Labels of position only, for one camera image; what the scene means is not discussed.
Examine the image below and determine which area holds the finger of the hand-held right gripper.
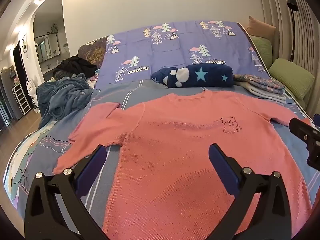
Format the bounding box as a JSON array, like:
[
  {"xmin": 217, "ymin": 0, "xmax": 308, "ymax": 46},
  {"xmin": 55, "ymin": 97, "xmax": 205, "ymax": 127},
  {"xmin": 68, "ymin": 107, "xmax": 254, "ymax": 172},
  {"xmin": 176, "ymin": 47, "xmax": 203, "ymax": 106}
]
[{"xmin": 289, "ymin": 117, "xmax": 320, "ymax": 145}]

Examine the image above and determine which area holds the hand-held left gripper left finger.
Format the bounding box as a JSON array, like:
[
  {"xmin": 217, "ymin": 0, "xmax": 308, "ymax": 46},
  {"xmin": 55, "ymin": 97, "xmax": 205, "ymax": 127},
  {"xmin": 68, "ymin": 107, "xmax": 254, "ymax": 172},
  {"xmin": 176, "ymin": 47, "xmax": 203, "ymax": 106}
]
[{"xmin": 24, "ymin": 144, "xmax": 108, "ymax": 240}]

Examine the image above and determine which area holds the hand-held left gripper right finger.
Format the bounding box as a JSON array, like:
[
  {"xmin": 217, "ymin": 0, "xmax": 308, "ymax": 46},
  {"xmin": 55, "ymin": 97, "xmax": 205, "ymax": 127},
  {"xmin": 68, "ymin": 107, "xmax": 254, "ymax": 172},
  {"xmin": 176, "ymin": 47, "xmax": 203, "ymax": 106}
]
[{"xmin": 209, "ymin": 144, "xmax": 293, "ymax": 240}]

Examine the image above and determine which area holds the pink sweater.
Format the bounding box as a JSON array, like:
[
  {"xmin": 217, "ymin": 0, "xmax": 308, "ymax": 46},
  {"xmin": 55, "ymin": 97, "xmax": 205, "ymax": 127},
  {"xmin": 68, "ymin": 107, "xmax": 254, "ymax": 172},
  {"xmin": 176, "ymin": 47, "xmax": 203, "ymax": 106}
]
[{"xmin": 53, "ymin": 90, "xmax": 313, "ymax": 240}]

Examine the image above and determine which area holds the black clothes pile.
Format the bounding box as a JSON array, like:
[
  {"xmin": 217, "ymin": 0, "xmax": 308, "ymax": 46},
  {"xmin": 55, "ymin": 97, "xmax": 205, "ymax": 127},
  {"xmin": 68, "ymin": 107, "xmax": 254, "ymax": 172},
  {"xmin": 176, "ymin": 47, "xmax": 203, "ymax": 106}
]
[{"xmin": 53, "ymin": 56, "xmax": 98, "ymax": 78}]

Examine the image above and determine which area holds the purple tree-print bedsheet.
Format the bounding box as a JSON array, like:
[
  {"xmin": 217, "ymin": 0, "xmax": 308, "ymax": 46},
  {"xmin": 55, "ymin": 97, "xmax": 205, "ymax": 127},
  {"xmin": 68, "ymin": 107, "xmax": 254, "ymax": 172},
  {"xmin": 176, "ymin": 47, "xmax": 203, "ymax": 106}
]
[{"xmin": 5, "ymin": 75, "xmax": 320, "ymax": 240}]

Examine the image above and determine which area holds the folded grey garment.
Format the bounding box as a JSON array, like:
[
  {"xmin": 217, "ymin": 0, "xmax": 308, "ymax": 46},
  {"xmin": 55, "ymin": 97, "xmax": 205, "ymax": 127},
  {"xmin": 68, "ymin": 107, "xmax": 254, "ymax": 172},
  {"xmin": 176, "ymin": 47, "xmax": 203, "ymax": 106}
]
[{"xmin": 235, "ymin": 81, "xmax": 287, "ymax": 104}]

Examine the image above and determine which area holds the large green pillow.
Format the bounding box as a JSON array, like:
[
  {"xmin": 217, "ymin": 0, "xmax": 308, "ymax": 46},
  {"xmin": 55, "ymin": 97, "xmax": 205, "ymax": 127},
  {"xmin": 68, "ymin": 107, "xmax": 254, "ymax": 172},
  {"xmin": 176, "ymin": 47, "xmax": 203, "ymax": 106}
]
[{"xmin": 269, "ymin": 58, "xmax": 316, "ymax": 100}]

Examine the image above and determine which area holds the folded floral garment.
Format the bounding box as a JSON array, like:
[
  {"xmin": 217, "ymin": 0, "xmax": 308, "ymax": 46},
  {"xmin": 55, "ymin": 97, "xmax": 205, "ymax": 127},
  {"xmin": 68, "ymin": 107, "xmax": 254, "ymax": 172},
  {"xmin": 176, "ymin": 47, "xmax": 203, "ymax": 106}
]
[{"xmin": 234, "ymin": 74, "xmax": 285, "ymax": 90}]

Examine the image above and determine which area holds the blue-grey fleece robe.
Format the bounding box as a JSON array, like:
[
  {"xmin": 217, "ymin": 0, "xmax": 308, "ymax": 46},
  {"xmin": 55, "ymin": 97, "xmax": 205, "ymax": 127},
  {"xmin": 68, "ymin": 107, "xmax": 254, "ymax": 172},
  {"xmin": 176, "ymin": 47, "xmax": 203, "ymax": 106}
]
[{"xmin": 37, "ymin": 73, "xmax": 94, "ymax": 129}]

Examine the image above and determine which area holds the beige curtain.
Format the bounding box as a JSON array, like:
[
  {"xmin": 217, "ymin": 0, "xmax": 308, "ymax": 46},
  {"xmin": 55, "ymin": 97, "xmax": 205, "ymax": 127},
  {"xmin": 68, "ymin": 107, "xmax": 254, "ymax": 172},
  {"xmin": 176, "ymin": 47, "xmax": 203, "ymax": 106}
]
[{"xmin": 255, "ymin": 0, "xmax": 320, "ymax": 120}]

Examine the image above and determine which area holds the small green pillow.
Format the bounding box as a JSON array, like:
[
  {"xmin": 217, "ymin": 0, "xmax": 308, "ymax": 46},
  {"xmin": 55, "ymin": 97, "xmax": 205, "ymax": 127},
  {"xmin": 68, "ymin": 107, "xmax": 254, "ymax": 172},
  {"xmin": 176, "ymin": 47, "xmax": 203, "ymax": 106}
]
[{"xmin": 250, "ymin": 35, "xmax": 273, "ymax": 68}]

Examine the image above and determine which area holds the navy star fleece blanket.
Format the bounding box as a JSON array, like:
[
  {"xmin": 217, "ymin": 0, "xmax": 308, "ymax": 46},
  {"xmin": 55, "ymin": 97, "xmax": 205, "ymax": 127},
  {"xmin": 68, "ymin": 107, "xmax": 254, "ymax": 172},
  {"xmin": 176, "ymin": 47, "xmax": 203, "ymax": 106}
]
[{"xmin": 151, "ymin": 64, "xmax": 234, "ymax": 88}]

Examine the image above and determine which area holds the white shelf rack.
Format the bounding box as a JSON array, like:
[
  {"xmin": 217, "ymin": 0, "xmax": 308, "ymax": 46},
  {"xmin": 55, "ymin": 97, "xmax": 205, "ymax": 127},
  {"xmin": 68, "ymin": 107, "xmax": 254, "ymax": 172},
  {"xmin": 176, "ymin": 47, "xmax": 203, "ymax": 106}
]
[{"xmin": 13, "ymin": 82, "xmax": 32, "ymax": 115}]

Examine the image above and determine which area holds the white bear figure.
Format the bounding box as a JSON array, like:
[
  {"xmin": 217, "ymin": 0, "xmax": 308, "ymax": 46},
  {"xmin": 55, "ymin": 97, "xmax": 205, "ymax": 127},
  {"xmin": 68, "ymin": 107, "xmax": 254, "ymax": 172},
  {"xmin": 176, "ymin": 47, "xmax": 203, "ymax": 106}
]
[{"xmin": 26, "ymin": 78, "xmax": 38, "ymax": 113}]

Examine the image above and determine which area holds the beige pillow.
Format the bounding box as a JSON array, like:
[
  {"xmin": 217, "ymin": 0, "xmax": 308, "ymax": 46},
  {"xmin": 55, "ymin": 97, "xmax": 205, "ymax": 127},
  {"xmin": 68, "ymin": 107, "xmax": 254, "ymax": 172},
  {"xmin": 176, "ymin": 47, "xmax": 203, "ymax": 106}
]
[{"xmin": 246, "ymin": 16, "xmax": 277, "ymax": 40}]

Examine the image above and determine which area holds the grey cabinet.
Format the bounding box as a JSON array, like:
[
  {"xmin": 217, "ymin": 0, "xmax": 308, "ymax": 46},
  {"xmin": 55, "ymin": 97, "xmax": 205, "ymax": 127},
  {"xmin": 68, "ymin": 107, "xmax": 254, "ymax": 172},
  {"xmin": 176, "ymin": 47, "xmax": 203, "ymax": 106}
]
[{"xmin": 0, "ymin": 65, "xmax": 18, "ymax": 120}]

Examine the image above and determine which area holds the black floor lamp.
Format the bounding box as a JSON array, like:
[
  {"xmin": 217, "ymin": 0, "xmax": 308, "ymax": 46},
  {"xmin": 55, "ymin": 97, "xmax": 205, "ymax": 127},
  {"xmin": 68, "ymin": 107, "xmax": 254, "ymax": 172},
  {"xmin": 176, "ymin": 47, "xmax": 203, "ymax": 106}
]
[{"xmin": 287, "ymin": 0, "xmax": 300, "ymax": 62}]

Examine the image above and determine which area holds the purple tree-print sheet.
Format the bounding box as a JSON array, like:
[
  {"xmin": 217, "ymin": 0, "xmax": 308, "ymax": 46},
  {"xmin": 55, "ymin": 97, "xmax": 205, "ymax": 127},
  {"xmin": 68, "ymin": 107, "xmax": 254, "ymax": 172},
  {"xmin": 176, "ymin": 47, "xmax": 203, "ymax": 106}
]
[{"xmin": 95, "ymin": 19, "xmax": 269, "ymax": 90}]

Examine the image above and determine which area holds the wall mirror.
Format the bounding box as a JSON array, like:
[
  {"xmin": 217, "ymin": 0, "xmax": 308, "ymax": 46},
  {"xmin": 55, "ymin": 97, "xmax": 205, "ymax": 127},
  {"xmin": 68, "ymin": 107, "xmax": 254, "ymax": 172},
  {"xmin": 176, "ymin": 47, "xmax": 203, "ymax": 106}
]
[{"xmin": 34, "ymin": 33, "xmax": 61, "ymax": 62}]

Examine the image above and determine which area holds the white wall ornament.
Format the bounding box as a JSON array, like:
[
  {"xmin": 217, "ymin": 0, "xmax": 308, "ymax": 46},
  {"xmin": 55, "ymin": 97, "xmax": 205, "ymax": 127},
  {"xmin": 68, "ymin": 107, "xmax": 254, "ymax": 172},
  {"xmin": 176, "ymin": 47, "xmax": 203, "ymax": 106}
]
[{"xmin": 21, "ymin": 34, "xmax": 32, "ymax": 60}]

